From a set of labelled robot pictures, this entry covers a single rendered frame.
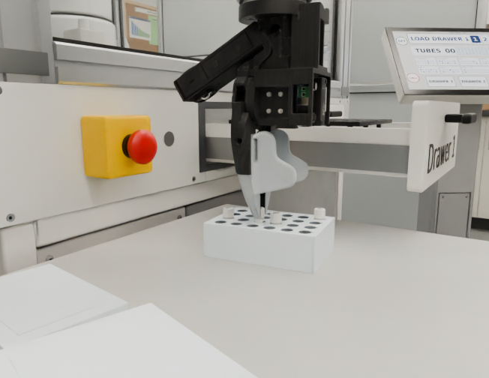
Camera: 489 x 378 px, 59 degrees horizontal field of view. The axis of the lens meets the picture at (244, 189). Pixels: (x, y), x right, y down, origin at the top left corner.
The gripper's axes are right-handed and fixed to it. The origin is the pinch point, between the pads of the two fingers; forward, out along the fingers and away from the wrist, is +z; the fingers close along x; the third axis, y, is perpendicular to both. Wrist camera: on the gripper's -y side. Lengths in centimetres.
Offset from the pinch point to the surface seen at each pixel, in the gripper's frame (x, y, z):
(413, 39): 125, 7, -34
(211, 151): 19.2, -15.8, -3.4
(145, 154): -2.1, -12.6, -5.0
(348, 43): 84, -8, -28
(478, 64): 127, 27, -25
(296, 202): 56, -13, 12
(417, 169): 12.9, 15.7, -3.0
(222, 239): -3.2, -2.3, 3.5
